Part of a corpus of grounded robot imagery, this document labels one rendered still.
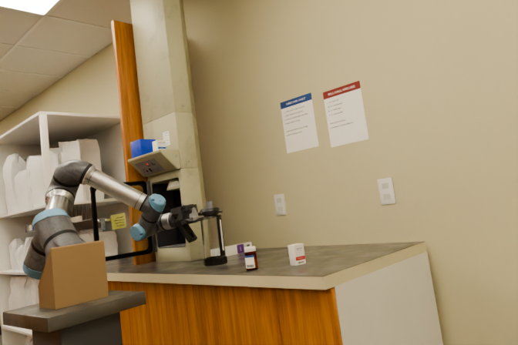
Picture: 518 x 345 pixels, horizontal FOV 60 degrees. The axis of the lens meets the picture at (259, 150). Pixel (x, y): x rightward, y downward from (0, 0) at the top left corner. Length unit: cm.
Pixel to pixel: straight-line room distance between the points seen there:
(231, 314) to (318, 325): 40
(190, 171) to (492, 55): 147
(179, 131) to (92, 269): 102
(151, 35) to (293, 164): 106
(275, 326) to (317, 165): 93
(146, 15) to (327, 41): 105
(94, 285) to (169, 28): 146
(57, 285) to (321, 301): 80
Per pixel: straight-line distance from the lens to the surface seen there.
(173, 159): 233
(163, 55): 252
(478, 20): 197
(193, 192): 237
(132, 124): 268
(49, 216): 171
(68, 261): 156
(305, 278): 143
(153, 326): 220
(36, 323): 151
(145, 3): 275
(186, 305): 196
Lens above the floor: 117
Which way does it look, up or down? 7 degrees up
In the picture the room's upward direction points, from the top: 7 degrees counter-clockwise
